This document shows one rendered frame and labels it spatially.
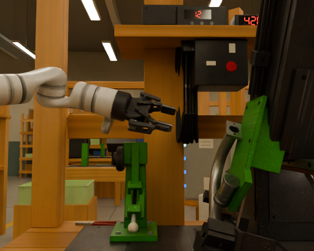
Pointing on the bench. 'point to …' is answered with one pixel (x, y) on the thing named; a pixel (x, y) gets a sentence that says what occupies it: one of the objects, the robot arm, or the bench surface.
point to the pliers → (96, 223)
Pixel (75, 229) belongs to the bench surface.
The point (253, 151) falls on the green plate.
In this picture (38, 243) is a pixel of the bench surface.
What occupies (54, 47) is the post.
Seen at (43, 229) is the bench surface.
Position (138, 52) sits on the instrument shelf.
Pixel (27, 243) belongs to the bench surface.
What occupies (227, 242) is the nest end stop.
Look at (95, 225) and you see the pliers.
